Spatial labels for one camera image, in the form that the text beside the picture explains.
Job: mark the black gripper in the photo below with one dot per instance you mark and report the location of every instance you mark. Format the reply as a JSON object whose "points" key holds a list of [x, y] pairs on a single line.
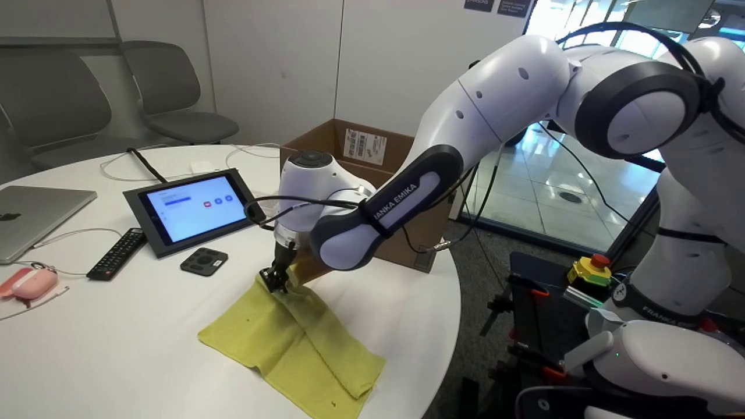
{"points": [[286, 259]]}

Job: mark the yellow cloth towel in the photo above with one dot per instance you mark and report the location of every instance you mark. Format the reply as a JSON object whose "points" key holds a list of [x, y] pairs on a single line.
{"points": [[304, 350]]}

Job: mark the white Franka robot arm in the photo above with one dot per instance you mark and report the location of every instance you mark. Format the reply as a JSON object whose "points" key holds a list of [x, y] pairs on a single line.
{"points": [[504, 85]]}

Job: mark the brown cardboard box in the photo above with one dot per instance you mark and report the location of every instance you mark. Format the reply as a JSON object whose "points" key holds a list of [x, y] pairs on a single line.
{"points": [[365, 148]]}

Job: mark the small black flat device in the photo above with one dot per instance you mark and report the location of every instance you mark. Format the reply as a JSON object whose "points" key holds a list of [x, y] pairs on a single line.
{"points": [[204, 260]]}

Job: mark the black framed tablet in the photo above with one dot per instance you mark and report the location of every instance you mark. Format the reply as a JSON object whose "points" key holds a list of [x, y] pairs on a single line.
{"points": [[191, 210]]}

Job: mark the black remote control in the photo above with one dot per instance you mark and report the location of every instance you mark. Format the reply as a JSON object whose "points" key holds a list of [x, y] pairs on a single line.
{"points": [[117, 253]]}

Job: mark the grey office chair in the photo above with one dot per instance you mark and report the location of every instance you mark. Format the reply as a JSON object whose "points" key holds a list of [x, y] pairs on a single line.
{"points": [[48, 101], [178, 101]]}

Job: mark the pink small case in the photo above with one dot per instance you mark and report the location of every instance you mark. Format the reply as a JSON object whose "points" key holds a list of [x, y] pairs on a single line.
{"points": [[29, 283]]}

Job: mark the silver laptop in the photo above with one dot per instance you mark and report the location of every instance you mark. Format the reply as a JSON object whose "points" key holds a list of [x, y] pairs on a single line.
{"points": [[31, 217]]}

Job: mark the yellow red emergency stop button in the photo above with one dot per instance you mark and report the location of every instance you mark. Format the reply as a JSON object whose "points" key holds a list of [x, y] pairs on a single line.
{"points": [[589, 271]]}

